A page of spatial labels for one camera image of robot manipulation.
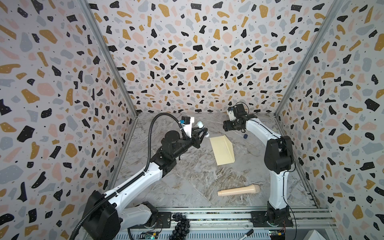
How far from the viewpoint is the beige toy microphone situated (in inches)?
32.5

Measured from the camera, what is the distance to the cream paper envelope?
0.97 m

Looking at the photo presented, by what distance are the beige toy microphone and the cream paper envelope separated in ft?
0.57
